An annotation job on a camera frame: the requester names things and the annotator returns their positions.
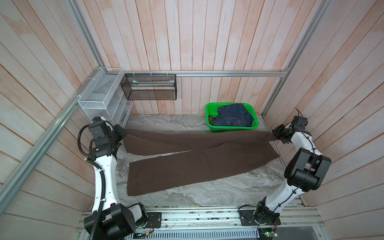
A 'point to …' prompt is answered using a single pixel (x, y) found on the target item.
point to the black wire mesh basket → (149, 86)
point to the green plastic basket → (211, 109)
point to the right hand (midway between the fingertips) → (274, 129)
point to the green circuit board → (266, 233)
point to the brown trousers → (159, 160)
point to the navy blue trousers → (233, 114)
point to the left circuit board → (138, 235)
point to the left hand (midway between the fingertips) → (123, 129)
